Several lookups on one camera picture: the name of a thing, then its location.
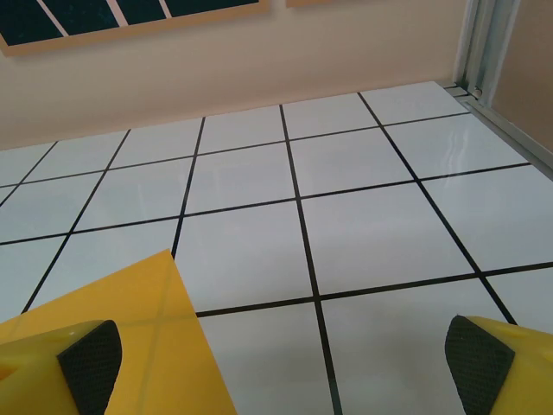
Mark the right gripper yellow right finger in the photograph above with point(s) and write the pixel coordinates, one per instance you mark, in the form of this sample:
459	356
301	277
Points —
531	380

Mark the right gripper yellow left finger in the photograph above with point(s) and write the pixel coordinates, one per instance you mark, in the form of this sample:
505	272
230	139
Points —
34	380

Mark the aluminium side rail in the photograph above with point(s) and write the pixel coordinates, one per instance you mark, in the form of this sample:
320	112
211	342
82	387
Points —
518	129

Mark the aluminium frame post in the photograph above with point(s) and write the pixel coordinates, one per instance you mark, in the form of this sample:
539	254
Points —
479	43

